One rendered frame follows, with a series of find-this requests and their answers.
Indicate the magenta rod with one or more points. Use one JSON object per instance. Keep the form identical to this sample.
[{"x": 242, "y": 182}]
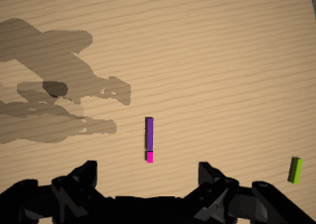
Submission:
[{"x": 149, "y": 156}]

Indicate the lime green rod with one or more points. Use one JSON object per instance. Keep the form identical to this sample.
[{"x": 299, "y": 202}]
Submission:
[{"x": 296, "y": 170}]

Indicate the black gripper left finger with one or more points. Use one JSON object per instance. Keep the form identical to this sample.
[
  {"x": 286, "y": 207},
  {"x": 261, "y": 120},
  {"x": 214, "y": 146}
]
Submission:
[{"x": 66, "y": 197}]

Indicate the purple rod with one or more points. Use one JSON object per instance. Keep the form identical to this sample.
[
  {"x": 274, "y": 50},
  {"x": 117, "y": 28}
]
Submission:
[{"x": 150, "y": 135}]

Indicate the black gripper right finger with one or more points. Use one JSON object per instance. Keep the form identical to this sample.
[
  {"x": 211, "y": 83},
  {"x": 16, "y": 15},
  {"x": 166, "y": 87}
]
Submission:
[{"x": 212, "y": 197}]

